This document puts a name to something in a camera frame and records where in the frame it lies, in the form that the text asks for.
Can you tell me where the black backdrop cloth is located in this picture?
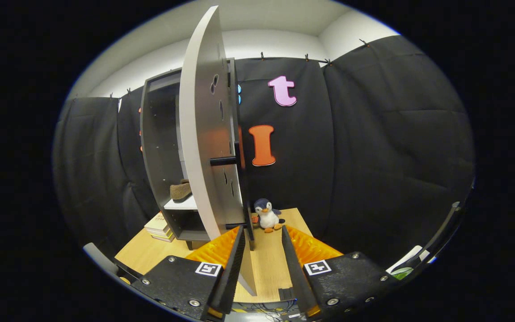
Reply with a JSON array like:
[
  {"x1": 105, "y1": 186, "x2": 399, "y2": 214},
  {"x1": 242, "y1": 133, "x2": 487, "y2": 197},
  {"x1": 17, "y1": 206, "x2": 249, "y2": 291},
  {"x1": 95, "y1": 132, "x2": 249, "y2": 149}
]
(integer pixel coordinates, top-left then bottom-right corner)
[{"x1": 52, "y1": 35, "x2": 476, "y2": 269}]

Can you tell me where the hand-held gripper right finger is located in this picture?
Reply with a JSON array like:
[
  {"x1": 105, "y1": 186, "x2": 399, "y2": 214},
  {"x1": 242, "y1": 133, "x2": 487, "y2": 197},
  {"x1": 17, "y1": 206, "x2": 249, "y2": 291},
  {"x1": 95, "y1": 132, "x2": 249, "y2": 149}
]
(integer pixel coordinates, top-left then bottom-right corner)
[{"x1": 281, "y1": 225, "x2": 391, "y2": 319}]

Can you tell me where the dark grey shoe cabinet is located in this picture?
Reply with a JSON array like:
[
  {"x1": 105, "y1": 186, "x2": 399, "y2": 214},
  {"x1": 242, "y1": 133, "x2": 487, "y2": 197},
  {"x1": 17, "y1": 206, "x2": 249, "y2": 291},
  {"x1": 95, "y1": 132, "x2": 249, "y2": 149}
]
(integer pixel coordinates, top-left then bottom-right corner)
[{"x1": 140, "y1": 57, "x2": 242, "y2": 250}]

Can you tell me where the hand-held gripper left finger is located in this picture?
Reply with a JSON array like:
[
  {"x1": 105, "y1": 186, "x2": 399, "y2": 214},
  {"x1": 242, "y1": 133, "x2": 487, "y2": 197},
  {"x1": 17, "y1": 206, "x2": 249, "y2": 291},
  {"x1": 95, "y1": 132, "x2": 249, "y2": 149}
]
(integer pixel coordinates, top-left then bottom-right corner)
[{"x1": 130, "y1": 225, "x2": 246, "y2": 321}]

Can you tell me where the beige cover book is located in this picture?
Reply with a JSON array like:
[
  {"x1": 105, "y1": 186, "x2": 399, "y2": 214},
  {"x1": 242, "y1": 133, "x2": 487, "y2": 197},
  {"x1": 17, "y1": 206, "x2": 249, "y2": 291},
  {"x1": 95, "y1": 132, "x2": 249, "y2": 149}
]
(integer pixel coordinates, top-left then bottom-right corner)
[{"x1": 144, "y1": 212, "x2": 169, "y2": 232}]

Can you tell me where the penguin plush toy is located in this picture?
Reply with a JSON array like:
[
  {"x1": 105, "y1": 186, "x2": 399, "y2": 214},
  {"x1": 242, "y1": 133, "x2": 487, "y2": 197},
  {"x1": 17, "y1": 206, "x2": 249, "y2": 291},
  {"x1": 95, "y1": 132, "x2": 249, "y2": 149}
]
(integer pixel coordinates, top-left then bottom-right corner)
[{"x1": 252, "y1": 198, "x2": 286, "y2": 234}]

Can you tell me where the grey curved bar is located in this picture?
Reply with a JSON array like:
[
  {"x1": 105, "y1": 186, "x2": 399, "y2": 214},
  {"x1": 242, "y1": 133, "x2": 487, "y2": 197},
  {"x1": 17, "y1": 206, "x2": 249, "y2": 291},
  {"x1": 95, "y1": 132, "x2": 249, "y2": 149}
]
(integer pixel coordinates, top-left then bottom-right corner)
[{"x1": 83, "y1": 243, "x2": 120, "y2": 275}]

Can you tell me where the white shoe cabinet door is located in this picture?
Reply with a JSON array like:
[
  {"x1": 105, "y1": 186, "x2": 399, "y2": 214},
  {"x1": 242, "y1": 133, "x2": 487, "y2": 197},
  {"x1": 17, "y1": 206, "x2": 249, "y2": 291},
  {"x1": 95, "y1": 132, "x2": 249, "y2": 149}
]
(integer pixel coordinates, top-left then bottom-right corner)
[{"x1": 179, "y1": 5, "x2": 258, "y2": 297}]

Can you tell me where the tangle of black cables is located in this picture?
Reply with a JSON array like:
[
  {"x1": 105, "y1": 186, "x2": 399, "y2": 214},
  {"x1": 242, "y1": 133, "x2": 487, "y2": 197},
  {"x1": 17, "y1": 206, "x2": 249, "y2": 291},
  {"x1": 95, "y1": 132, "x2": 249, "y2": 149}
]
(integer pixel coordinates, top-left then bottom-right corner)
[{"x1": 235, "y1": 301, "x2": 303, "y2": 322}]

